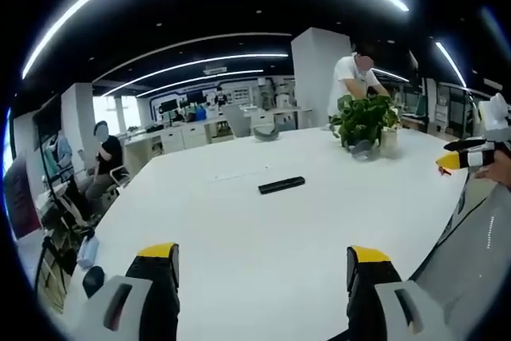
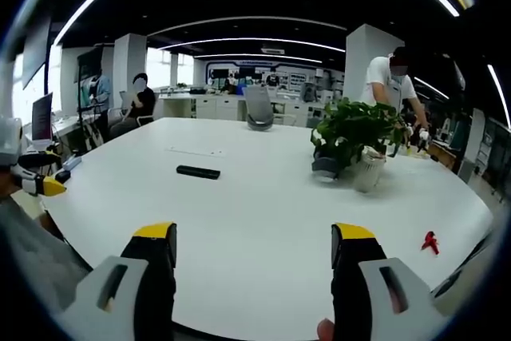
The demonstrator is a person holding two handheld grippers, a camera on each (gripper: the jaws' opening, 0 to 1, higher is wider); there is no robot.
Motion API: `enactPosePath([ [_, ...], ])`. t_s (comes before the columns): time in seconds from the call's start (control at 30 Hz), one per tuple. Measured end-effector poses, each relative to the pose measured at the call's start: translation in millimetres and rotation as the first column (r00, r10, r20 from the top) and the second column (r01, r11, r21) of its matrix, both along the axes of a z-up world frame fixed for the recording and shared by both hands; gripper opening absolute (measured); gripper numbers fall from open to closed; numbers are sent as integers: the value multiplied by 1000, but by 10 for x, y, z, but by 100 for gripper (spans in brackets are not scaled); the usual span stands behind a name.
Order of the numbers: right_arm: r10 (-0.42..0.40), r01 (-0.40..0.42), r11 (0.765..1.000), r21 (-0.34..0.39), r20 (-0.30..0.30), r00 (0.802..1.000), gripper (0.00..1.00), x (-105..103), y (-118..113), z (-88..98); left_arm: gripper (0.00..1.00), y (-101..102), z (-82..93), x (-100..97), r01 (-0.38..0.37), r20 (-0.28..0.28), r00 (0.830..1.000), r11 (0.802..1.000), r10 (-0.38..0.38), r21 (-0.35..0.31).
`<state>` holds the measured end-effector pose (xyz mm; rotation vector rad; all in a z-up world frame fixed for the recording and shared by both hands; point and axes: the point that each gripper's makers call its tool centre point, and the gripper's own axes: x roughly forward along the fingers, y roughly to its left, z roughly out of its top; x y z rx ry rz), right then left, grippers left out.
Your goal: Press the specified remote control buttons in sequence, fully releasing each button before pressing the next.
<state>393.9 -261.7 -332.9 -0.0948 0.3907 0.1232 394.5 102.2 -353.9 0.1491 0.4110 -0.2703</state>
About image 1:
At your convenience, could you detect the person's right hand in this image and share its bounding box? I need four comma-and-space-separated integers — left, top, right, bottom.
473, 152, 511, 187

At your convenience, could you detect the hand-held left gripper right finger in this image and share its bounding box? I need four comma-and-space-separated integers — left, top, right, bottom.
345, 244, 445, 341

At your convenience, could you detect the green potted plant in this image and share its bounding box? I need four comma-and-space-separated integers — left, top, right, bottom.
329, 94, 402, 150

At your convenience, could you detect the white cabinet row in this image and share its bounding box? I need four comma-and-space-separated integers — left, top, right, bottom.
123, 107, 304, 157

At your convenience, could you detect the black remote control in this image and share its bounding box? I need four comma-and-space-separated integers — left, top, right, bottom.
257, 175, 307, 196

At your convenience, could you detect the black round object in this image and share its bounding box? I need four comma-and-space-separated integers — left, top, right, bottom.
81, 265, 106, 298

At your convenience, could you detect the black computer monitor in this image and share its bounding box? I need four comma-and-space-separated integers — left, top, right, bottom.
158, 98, 179, 115

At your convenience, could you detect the white office chair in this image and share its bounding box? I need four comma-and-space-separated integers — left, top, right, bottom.
77, 149, 132, 198

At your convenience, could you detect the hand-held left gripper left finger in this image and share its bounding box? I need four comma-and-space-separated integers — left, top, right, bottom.
81, 242, 181, 341

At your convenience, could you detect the light blue tissue pack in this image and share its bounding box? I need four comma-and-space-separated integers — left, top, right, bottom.
77, 236, 100, 269

